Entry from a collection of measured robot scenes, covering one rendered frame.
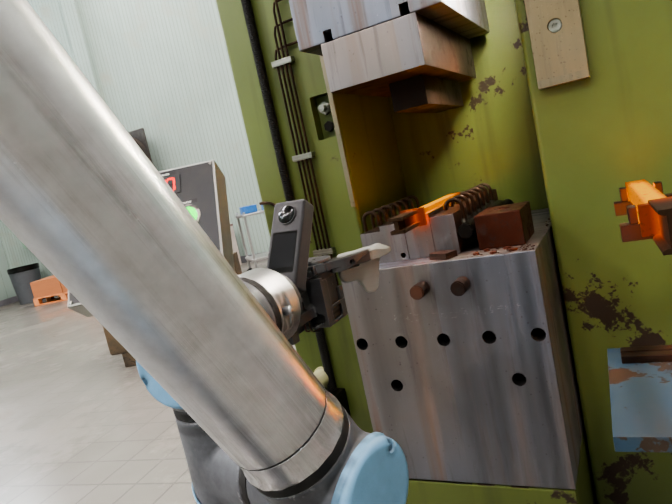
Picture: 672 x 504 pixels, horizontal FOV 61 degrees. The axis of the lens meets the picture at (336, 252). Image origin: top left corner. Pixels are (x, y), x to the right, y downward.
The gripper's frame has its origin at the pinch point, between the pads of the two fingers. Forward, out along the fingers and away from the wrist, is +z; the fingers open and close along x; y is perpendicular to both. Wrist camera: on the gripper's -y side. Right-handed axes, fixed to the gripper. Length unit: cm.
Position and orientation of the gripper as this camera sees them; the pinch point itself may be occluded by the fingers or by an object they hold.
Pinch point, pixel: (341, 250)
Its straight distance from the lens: 81.5
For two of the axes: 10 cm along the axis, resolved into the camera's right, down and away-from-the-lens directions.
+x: 8.7, -1.3, -4.7
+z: 4.4, -2.1, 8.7
